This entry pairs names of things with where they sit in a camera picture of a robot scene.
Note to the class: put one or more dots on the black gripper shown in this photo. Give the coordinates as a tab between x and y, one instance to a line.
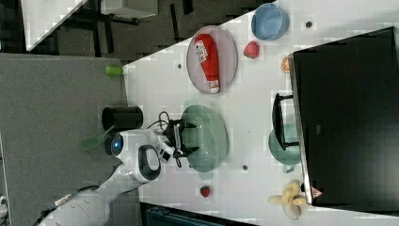
174	135

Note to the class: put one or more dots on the green plastic strainer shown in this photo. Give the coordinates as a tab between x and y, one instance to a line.
210	136

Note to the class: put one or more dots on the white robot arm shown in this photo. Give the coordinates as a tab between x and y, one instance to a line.
140	152

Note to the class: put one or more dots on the small red strawberry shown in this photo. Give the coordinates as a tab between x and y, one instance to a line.
205	191

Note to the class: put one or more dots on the black cylinder holder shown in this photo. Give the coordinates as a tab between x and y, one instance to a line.
122	118

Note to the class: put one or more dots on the small black cylinder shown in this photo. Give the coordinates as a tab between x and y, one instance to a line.
108	145

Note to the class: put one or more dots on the green spatula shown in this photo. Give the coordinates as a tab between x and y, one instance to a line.
93	142

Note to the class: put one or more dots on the red ketchup bottle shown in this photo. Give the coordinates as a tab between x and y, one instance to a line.
208	59

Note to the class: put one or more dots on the grey round plate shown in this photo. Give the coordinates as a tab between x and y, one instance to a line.
227	60

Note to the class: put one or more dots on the green marker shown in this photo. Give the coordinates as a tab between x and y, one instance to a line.
115	70

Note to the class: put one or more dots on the green mug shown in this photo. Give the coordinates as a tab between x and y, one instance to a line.
290	156

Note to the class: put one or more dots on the large red strawberry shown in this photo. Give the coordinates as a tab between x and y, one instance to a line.
252	50

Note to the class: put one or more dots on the peeled banana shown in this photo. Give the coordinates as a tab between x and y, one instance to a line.
290	199

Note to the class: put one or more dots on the orange slice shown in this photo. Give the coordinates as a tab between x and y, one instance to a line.
284	65

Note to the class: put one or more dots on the blue bowl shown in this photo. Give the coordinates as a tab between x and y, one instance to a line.
269	22

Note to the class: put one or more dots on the black toaster oven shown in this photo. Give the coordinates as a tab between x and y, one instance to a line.
346	98

